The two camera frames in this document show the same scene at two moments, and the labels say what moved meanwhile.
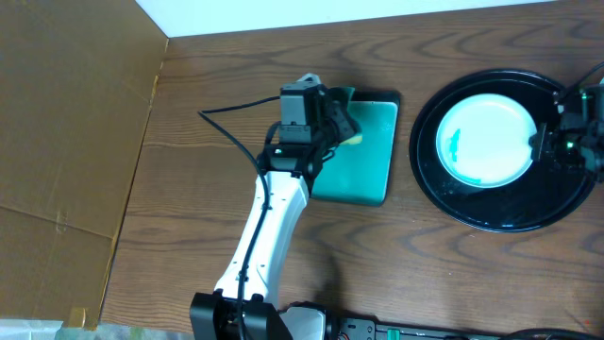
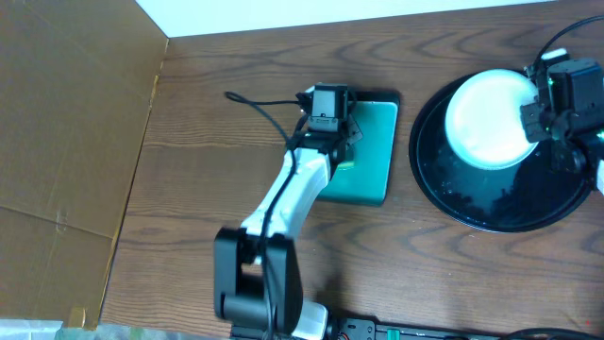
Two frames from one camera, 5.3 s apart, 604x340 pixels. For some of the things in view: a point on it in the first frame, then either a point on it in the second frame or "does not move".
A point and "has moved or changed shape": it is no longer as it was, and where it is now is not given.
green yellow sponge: [347, 93] has moved or changed shape
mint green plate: [483, 140] has moved or changed shape
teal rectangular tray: [359, 174] does not move
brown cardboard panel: [77, 78] does not move
